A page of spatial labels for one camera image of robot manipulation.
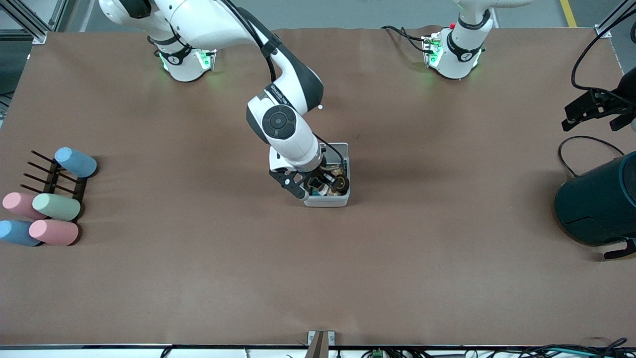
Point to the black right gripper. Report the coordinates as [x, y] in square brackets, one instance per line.
[328, 175]

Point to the dark teal pedal bin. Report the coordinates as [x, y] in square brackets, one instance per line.
[596, 204]

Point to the green plastic cup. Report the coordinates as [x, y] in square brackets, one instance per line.
[56, 207]

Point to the aluminium frame profile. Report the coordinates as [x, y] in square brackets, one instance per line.
[607, 25]
[30, 25]

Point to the metal bracket with post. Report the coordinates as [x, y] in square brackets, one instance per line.
[321, 343]

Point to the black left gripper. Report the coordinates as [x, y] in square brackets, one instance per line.
[627, 89]

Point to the brown table cover sheet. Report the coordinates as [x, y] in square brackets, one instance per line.
[318, 278]

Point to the white square lidded bin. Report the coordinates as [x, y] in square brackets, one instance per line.
[328, 200]

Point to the pink plastic cup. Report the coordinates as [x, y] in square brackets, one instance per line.
[19, 204]
[53, 232]

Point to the blue plastic cup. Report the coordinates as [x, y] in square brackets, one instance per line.
[17, 232]
[75, 162]

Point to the dark wooden cup rack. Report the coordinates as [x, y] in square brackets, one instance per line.
[52, 181]

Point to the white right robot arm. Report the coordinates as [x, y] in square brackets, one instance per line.
[288, 124]

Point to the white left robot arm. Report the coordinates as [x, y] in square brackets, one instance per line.
[459, 54]

